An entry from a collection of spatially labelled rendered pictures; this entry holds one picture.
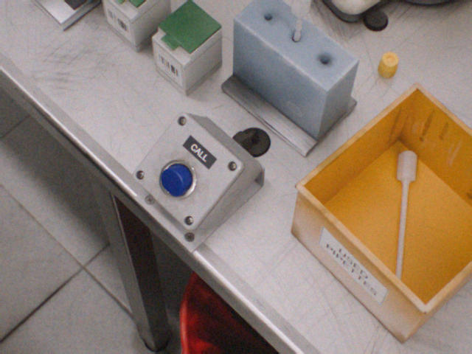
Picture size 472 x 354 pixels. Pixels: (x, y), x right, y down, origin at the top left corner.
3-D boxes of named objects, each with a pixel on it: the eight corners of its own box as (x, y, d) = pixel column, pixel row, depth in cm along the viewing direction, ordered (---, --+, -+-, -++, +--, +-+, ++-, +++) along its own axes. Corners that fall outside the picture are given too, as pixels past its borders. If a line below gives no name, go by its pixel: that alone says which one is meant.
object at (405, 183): (401, 322, 77) (412, 181, 81) (394, 321, 77) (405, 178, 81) (396, 324, 77) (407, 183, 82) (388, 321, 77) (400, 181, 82)
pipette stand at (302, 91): (220, 90, 87) (220, 29, 77) (273, 41, 89) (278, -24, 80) (304, 158, 84) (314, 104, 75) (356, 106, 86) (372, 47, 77)
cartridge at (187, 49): (155, 70, 87) (150, 29, 81) (192, 38, 89) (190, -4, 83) (186, 97, 86) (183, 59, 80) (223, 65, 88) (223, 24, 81)
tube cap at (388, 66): (373, 70, 87) (377, 59, 86) (386, 59, 88) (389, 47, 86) (387, 81, 87) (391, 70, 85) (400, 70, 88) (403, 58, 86)
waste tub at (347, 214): (285, 232, 81) (293, 185, 72) (396, 136, 85) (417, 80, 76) (402, 349, 77) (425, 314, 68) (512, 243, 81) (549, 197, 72)
